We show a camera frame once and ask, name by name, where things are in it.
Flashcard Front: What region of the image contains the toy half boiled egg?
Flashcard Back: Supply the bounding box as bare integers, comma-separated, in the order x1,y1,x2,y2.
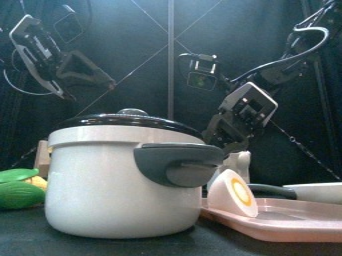
206,168,261,219

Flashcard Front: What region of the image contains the small white toy bottle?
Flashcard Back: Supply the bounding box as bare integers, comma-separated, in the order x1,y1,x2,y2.
218,149,253,184

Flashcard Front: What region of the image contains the black pot lid with knob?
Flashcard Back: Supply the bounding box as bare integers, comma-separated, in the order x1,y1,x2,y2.
56,107,205,138

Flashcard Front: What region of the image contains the beige wooden block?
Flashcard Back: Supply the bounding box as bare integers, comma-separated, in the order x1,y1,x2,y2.
34,139,54,179

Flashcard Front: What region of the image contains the pink plastic tray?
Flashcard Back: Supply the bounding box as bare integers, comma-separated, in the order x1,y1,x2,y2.
199,197,342,244

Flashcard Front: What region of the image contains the white toy cooking pot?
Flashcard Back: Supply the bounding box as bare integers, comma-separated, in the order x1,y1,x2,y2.
43,124,227,240

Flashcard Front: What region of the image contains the green yellow toy corn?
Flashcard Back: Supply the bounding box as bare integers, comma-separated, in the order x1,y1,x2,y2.
0,167,50,211

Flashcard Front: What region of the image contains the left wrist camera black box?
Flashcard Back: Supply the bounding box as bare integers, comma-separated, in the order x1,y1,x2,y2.
52,4,87,45

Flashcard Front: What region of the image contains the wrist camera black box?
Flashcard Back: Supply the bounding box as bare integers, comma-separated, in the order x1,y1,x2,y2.
178,52,222,93
52,4,87,45

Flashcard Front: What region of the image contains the thin black looped cable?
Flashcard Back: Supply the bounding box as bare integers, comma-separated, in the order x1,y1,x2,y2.
2,49,56,98

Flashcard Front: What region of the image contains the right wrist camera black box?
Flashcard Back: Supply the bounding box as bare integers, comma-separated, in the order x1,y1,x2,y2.
178,52,222,93

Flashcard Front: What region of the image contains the thin diagonal brace cord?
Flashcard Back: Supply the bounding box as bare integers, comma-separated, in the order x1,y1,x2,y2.
269,119,342,182

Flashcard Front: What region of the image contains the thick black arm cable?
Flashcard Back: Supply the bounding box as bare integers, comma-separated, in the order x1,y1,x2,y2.
229,25,332,85

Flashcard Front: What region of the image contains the vertical metal frame pole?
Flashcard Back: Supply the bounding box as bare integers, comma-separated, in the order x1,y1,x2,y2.
166,0,177,120

